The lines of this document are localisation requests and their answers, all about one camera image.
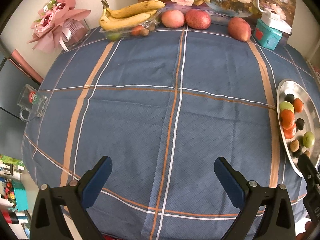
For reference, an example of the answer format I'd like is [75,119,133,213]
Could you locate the brown kiwi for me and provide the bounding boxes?
[304,151,311,158]
[290,139,300,152]

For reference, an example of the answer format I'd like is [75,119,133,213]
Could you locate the dark plum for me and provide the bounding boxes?
[293,149,302,158]
[296,118,305,131]
[285,94,295,104]

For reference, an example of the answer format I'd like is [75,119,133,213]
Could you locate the small green mango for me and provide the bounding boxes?
[303,131,315,148]

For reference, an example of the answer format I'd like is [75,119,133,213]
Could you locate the lone orange tangerine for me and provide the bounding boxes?
[280,109,295,129]

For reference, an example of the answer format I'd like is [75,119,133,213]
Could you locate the orange tangerine with stem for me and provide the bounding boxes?
[293,98,304,113]

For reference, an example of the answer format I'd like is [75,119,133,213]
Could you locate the large green mango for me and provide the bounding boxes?
[279,101,295,113]

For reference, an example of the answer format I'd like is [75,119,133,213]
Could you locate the person's hand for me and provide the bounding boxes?
[296,221,315,240]

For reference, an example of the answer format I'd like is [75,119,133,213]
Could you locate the clear glass mug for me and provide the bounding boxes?
[17,84,48,122]

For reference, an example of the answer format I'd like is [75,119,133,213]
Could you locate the blue plaid tablecloth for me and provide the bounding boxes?
[22,25,319,239]

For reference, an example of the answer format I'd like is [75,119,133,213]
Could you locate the teal house-shaped box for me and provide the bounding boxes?
[253,19,283,50]

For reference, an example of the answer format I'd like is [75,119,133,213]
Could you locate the white power strip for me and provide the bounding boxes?
[261,8,292,35]

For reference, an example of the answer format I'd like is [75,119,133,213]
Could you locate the red apple right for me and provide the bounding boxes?
[228,17,251,42]

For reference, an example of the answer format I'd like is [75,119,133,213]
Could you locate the red apple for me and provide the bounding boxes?
[185,9,212,30]
[228,17,251,42]

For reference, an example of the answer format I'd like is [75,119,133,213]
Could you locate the pink flower bouquet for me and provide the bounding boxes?
[29,0,91,53]

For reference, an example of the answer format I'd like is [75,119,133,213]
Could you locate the clear plastic fruit tray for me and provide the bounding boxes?
[99,10,162,42]

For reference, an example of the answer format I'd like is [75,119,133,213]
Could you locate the red apple middle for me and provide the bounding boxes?
[185,9,212,30]

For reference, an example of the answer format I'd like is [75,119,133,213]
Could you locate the yellow banana bunch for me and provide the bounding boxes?
[99,0,165,30]

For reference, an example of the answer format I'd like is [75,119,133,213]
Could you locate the pale pink apple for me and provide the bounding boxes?
[161,10,185,28]

